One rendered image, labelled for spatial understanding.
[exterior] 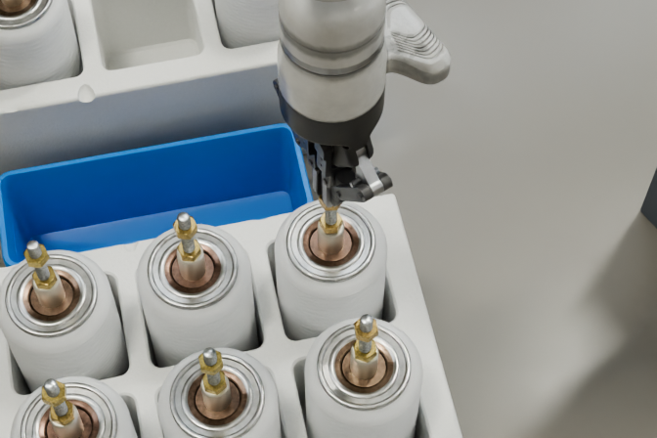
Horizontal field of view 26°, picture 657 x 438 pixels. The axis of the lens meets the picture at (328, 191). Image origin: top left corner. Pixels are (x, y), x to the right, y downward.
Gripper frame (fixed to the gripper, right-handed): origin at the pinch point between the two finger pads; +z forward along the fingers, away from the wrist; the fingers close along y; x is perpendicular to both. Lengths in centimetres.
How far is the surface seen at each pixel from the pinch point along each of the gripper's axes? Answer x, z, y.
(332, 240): -0.5, 7.6, 1.0
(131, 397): -20.2, 17.6, -0.2
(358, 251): 1.3, 9.8, 2.1
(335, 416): -8.1, 10.8, 13.0
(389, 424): -4.7, 11.7, 15.6
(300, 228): -1.5, 9.9, -2.5
